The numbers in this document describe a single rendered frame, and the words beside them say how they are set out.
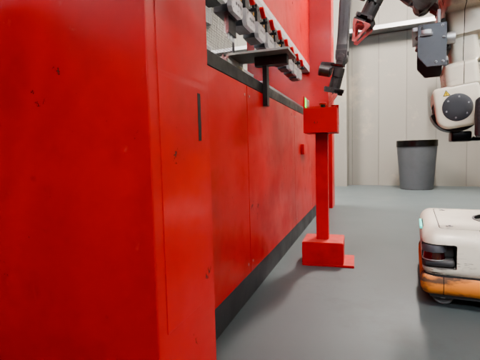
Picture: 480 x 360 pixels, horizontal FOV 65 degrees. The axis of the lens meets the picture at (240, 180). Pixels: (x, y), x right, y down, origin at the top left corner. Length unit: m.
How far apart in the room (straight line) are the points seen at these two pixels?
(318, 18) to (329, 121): 2.25
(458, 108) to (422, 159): 3.97
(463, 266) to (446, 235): 0.11
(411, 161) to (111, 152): 5.15
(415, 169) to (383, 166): 0.84
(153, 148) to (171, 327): 0.32
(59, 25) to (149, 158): 0.29
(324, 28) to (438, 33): 2.37
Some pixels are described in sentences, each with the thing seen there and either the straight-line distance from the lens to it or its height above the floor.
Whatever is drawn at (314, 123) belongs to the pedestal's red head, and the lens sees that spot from 1.88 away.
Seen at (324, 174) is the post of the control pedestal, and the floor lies 0.45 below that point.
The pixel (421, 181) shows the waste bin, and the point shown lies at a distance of 5.67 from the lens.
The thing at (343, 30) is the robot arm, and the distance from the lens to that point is 2.09.
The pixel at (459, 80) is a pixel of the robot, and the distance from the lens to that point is 1.70.
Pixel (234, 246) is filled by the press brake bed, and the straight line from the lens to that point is 1.33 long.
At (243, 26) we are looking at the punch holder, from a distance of 1.95.
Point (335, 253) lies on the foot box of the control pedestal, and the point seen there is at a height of 0.07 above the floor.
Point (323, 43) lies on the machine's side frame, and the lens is 3.95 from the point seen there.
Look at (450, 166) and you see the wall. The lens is 6.36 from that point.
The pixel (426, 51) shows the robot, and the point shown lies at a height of 0.94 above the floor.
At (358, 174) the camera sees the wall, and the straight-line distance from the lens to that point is 6.40.
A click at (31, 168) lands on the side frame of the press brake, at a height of 0.55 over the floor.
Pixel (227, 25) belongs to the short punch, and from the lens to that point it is 1.79.
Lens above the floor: 0.57
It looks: 4 degrees down
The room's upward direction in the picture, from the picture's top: 1 degrees counter-clockwise
